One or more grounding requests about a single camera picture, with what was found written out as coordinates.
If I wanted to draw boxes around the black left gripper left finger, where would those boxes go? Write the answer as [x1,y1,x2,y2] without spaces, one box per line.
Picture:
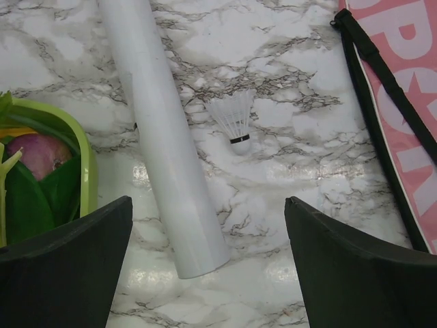
[1,195,132,327]

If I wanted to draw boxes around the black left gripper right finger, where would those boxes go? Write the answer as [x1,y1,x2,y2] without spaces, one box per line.
[285,197,436,327]

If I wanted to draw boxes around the white feather shuttlecock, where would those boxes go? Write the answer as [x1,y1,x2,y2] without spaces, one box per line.
[205,90,255,155]

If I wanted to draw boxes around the pink racket bag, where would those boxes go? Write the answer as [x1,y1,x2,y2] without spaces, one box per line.
[331,0,436,254]

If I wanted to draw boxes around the white shuttlecock tube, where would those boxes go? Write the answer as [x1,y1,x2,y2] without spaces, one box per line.
[98,1,230,279]

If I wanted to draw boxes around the dark green leaf vegetable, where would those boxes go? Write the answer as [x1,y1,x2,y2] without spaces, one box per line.
[0,102,83,245]

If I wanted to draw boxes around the green vegetable basket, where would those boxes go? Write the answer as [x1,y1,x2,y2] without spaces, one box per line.
[1,98,98,217]

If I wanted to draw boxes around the red onion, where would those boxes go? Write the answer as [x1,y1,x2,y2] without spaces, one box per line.
[6,133,72,181]

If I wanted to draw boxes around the celery stalk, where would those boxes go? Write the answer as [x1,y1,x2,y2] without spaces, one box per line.
[0,90,24,247]

